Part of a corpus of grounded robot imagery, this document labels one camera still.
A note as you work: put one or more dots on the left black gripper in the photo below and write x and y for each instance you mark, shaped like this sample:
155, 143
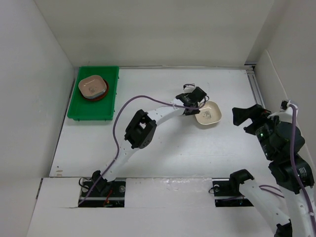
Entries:
195, 111

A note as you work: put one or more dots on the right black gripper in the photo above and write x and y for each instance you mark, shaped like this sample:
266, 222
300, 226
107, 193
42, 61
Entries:
257, 113

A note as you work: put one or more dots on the cream square panda plate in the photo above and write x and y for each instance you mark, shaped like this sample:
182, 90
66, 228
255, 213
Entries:
209, 116

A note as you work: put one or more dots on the red round plate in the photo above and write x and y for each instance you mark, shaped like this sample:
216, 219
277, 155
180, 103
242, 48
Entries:
95, 98

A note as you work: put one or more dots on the pink square panda plate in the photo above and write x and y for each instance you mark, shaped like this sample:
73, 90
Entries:
90, 80

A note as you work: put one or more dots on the purple square plate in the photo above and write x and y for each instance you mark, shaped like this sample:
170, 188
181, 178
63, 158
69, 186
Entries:
93, 90

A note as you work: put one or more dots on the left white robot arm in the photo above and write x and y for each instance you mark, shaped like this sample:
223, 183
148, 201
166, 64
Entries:
140, 132

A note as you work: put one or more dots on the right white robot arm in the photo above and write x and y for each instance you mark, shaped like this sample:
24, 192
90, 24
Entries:
295, 181

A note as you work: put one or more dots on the green plastic bin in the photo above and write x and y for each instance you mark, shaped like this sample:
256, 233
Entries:
101, 108

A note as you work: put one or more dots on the aluminium rail right side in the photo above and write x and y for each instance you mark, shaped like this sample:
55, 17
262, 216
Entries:
254, 84

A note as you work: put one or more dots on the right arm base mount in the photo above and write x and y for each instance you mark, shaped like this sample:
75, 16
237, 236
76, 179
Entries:
225, 196

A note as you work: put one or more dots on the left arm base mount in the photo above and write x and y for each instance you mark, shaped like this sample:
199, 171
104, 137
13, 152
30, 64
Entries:
114, 198

